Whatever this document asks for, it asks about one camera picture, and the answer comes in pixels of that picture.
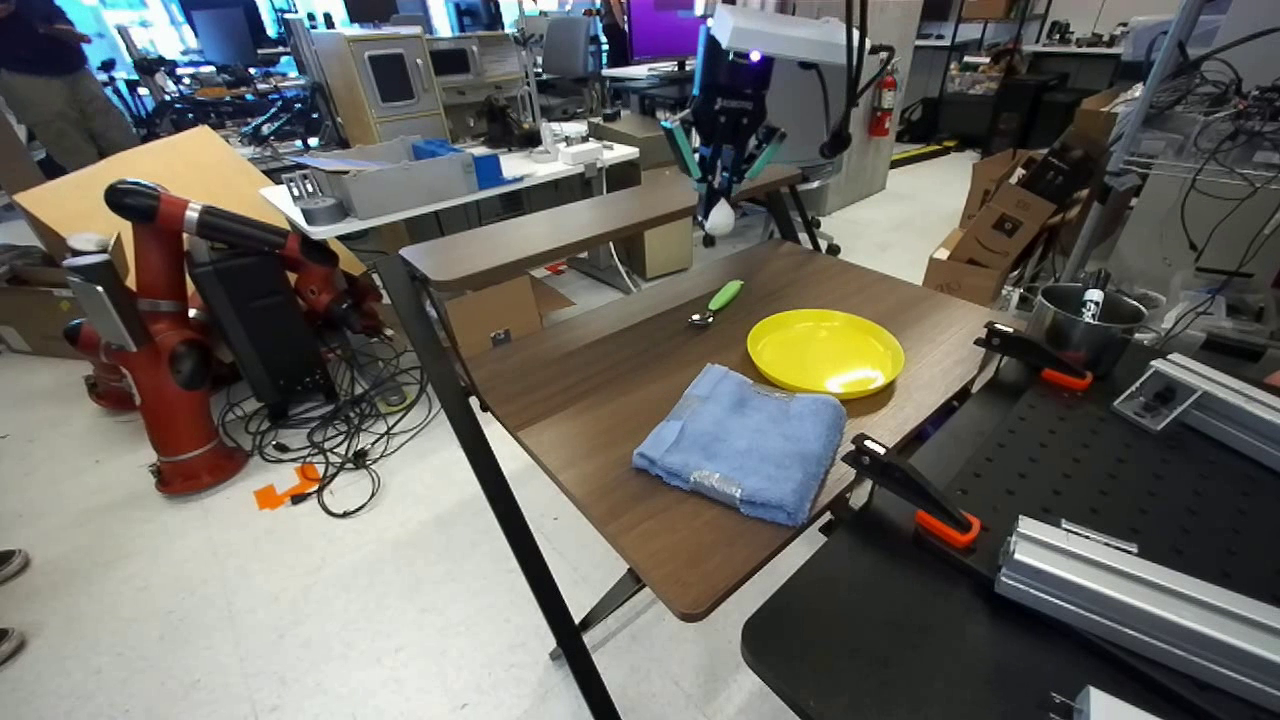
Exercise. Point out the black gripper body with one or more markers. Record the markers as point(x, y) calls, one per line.
point(735, 130)

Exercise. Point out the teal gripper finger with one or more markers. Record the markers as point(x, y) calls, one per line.
point(760, 156)
point(691, 154)

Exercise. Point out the white and black egg-shaped object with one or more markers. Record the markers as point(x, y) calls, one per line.
point(720, 223)

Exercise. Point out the small wooden box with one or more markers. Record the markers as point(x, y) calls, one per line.
point(665, 250)

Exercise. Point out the grey pillar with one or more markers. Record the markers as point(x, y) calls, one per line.
point(866, 147)

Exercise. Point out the red fire extinguisher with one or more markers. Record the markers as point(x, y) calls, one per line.
point(880, 111)

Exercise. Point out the white desk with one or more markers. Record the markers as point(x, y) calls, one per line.
point(560, 168)

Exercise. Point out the brown wooden raised shelf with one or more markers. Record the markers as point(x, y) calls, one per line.
point(546, 232)

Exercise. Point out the blue plastic box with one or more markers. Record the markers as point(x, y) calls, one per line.
point(489, 168)

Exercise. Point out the yellow plastic plate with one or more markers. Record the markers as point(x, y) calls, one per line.
point(824, 350)

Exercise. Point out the beige machine with dark screen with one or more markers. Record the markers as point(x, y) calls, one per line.
point(477, 86)
point(380, 80)

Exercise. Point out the stacked brown cardboard boxes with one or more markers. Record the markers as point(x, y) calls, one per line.
point(1002, 232)

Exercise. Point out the cardboard box with black mark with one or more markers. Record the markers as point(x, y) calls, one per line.
point(489, 314)

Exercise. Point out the grey rectangular box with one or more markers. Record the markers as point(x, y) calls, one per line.
point(406, 187)

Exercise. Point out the blue folded towel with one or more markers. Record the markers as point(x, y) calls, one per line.
point(740, 441)

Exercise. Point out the black clamp with orange grip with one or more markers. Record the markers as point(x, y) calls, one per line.
point(914, 501)
point(1043, 361)

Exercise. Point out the black perforated mounting board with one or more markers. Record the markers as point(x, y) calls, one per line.
point(933, 627)

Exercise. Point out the large tan cardboard panel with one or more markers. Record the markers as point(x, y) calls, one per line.
point(147, 180)

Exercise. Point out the standing person in khaki trousers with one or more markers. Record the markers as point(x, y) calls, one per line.
point(62, 80)

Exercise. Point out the black metal table frame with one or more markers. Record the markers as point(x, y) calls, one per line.
point(494, 495)

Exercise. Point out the aluminium extrusion rail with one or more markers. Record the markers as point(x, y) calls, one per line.
point(1221, 407)
point(1134, 602)

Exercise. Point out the red and black pedestal robot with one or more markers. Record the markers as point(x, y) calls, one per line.
point(175, 347)

